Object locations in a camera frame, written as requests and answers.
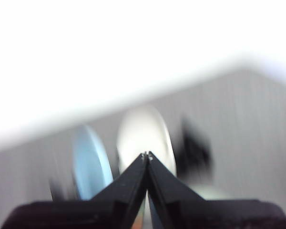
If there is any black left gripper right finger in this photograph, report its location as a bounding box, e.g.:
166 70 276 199
147 151 286 229

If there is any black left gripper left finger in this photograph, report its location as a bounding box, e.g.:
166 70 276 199
1 152 149 229

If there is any blue plate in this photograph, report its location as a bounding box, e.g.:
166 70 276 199
72 125 114 201

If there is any cream white plate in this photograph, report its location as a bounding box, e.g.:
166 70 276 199
116 106 177 180

